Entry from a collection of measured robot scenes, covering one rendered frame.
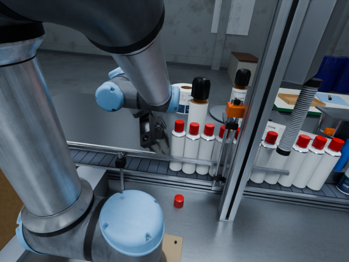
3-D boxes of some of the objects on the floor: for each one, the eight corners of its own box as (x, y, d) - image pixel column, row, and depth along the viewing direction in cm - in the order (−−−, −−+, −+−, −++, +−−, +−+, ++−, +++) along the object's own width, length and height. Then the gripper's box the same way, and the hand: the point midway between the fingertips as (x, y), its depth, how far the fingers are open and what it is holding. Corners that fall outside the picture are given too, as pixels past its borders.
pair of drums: (359, 95, 536) (378, 61, 490) (311, 91, 548) (326, 56, 502) (341, 88, 606) (357, 56, 560) (299, 83, 618) (311, 53, 572)
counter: (244, 73, 717) (249, 53, 683) (256, 87, 540) (264, 62, 506) (227, 70, 724) (231, 51, 690) (233, 84, 546) (239, 59, 513)
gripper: (155, 100, 69) (179, 145, 77) (135, 108, 72) (160, 152, 80) (150, 108, 61) (177, 158, 70) (127, 118, 64) (157, 165, 72)
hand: (166, 156), depth 72 cm, fingers closed, pressing on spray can
